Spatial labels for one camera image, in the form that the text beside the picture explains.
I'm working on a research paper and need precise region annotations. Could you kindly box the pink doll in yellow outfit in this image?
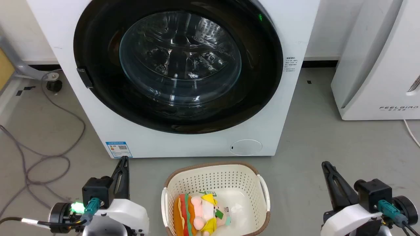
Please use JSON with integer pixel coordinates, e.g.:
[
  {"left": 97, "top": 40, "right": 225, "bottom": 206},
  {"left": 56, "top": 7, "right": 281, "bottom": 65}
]
[{"left": 191, "top": 192, "right": 232, "bottom": 236}]

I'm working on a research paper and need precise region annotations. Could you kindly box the blue energy label sticker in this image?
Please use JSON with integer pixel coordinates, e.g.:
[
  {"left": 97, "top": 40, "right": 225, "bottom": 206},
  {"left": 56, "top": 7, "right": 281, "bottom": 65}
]
[{"left": 105, "top": 141, "right": 133, "bottom": 159}]

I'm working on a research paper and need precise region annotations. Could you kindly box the wooden board panel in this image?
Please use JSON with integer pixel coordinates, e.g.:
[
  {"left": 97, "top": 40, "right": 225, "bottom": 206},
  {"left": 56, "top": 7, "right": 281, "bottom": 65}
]
[{"left": 0, "top": 48, "right": 16, "bottom": 92}]

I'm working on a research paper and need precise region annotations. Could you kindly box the thin white power cord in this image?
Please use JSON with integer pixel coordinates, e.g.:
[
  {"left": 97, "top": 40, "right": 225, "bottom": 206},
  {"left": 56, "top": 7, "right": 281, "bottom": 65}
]
[{"left": 403, "top": 119, "right": 420, "bottom": 147}]

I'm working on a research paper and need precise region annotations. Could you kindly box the cream perforated laundry basket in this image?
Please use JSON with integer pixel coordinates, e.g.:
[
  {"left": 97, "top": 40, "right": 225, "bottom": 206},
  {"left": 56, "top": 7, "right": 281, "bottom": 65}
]
[{"left": 161, "top": 162, "right": 271, "bottom": 236}]

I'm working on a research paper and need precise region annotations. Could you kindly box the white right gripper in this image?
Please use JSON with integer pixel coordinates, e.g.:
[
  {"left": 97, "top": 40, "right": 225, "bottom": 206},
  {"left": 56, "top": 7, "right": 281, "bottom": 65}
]
[{"left": 321, "top": 161, "right": 383, "bottom": 236}]

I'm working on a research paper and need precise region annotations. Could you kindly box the white front-load washing machine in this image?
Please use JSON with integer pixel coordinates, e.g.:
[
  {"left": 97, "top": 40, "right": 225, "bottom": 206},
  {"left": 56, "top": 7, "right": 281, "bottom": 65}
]
[{"left": 26, "top": 0, "right": 321, "bottom": 159}]

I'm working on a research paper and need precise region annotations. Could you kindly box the oval filter cover flap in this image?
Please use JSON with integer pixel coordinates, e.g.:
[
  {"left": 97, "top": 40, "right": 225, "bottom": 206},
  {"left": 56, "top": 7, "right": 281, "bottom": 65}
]
[{"left": 230, "top": 139, "right": 263, "bottom": 156}]

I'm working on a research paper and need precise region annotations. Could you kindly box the black caster wheel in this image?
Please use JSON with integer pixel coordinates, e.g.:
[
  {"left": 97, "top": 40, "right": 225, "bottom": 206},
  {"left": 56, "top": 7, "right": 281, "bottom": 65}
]
[{"left": 46, "top": 80, "right": 63, "bottom": 93}]

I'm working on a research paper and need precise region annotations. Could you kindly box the white Feelbird appliance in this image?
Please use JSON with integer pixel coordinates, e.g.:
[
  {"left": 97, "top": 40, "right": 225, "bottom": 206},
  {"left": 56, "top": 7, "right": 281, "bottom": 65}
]
[{"left": 330, "top": 0, "right": 420, "bottom": 121}]

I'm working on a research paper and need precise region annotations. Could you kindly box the arm cable teal plug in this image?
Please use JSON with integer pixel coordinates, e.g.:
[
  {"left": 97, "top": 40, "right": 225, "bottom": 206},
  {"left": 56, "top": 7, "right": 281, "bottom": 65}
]
[
  {"left": 377, "top": 200, "right": 420, "bottom": 236},
  {"left": 0, "top": 198, "right": 100, "bottom": 227}
]

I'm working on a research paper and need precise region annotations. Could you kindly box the right arm cable teal plug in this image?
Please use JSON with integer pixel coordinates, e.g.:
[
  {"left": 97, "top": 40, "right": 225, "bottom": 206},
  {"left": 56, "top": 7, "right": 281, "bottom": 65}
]
[{"left": 377, "top": 200, "right": 420, "bottom": 236}]

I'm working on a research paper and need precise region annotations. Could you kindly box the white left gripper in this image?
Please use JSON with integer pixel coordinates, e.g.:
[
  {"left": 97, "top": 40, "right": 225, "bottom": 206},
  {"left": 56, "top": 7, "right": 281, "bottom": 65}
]
[{"left": 82, "top": 156, "right": 150, "bottom": 236}]

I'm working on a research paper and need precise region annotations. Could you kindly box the grey floor cable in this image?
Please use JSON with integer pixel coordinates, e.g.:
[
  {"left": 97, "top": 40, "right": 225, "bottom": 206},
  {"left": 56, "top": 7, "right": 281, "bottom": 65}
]
[{"left": 0, "top": 69, "right": 86, "bottom": 218}]

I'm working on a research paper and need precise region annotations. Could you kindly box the left arm cable teal plug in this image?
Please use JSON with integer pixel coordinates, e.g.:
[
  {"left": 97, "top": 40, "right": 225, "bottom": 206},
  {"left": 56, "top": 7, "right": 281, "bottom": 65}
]
[{"left": 0, "top": 198, "right": 100, "bottom": 227}]

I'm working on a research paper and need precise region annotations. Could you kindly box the hamburger plush toy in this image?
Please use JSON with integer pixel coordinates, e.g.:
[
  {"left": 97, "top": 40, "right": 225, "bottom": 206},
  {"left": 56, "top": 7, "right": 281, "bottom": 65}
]
[{"left": 173, "top": 193, "right": 197, "bottom": 236}]

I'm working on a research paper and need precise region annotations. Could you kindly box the grey metal frame leg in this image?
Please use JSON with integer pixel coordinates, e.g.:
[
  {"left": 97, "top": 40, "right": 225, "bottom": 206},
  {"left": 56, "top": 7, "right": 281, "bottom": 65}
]
[{"left": 0, "top": 33, "right": 60, "bottom": 82}]

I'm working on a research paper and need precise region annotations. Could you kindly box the black round glass washer door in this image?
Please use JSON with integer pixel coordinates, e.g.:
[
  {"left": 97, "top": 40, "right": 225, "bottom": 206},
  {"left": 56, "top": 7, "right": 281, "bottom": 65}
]
[{"left": 73, "top": 0, "right": 284, "bottom": 135}]

